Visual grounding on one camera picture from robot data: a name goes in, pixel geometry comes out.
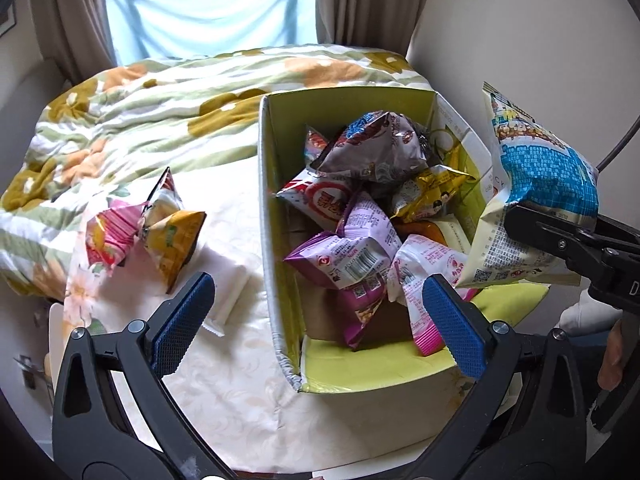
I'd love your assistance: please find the blue white snack bag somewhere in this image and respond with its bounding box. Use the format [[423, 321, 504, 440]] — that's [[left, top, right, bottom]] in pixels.
[[457, 82, 599, 288]]

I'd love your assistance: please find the shrimp chips snack bag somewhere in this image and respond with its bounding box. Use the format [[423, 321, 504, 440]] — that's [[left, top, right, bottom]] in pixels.
[[276, 168, 354, 231]]

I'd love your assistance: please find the person right hand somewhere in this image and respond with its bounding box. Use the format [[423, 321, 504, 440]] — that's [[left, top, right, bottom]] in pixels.
[[598, 320, 624, 391]]

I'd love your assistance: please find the floral tablecloth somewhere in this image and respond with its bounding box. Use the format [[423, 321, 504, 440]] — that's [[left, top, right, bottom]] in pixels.
[[46, 159, 501, 476]]

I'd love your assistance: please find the gold foil snack bag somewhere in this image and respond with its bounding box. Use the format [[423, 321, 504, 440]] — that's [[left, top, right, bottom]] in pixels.
[[390, 165, 476, 223]]

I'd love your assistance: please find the red pink snack bag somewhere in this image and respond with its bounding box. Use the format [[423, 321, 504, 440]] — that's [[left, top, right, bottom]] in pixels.
[[86, 200, 145, 274]]

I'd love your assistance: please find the yellow snack bag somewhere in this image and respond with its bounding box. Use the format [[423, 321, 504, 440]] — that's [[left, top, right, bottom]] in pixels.
[[142, 210, 206, 292]]

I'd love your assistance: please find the purple snack bag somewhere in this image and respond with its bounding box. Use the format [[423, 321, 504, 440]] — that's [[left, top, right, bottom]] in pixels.
[[284, 191, 401, 349]]

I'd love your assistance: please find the brown chocolate snack bag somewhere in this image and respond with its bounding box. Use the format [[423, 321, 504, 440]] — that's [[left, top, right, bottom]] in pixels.
[[310, 110, 434, 184]]

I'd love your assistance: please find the floral striped quilt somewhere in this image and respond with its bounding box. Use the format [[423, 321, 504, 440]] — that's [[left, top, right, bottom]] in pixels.
[[1, 44, 428, 300]]

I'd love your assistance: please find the right brown curtain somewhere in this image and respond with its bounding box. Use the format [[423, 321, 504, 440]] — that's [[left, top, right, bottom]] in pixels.
[[316, 0, 426, 54]]

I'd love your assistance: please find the brown curtain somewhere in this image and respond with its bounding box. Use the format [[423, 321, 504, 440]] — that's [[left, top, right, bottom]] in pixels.
[[30, 0, 115, 84], [316, 0, 426, 54]]

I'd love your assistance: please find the left brown curtain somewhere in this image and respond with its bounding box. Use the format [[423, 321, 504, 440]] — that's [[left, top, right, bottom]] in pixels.
[[30, 0, 115, 84]]

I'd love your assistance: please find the light blue window cloth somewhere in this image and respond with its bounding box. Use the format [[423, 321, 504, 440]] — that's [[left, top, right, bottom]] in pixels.
[[105, 0, 317, 65]]

